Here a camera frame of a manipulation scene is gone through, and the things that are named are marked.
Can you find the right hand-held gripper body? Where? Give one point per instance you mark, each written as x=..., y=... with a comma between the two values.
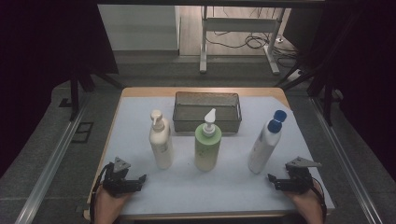
x=300, y=182

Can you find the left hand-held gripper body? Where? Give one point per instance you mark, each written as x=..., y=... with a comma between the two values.
x=115, y=183

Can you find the white bottle with blue cap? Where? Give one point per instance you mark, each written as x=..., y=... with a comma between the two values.
x=264, y=146

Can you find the cream pump bottle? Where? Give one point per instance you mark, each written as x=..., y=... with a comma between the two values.
x=161, y=146

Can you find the green pump bottle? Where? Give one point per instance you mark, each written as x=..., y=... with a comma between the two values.
x=207, y=149

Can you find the grey mesh basket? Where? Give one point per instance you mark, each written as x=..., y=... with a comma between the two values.
x=193, y=107

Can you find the person's left hand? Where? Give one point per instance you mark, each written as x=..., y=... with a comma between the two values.
x=109, y=207

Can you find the person's right hand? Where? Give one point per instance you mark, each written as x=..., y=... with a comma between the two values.
x=308, y=205

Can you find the pale blue table mat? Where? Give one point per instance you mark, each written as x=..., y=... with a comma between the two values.
x=186, y=189

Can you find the black tripod stand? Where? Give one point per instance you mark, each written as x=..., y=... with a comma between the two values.
x=74, y=96
x=327, y=99

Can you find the black curtain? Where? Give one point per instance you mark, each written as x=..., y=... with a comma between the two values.
x=40, y=62
x=367, y=77

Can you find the white panel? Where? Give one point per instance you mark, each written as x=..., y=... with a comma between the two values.
x=140, y=28

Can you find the aluminium rail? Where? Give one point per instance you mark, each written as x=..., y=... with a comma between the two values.
x=49, y=168
x=345, y=161

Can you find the white desk frame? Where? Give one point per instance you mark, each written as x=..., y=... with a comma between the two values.
x=239, y=24

